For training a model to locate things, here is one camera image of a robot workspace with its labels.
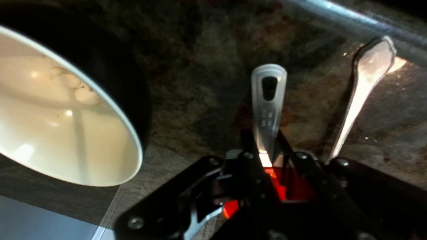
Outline metal rod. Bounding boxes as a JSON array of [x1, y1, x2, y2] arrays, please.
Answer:
[[280, 0, 427, 69]]

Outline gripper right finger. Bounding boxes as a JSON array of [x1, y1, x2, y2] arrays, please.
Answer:
[[275, 130, 427, 240]]

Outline black bowl with white inside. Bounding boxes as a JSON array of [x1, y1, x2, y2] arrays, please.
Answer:
[[0, 0, 153, 187]]

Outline metal spoon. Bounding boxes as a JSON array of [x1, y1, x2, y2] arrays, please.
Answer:
[[325, 35, 398, 166]]

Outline silver-handled utensil with red part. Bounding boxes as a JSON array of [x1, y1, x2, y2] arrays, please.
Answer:
[[223, 64, 317, 219]]

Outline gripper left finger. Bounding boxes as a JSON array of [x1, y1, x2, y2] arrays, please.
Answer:
[[113, 129, 284, 240]]

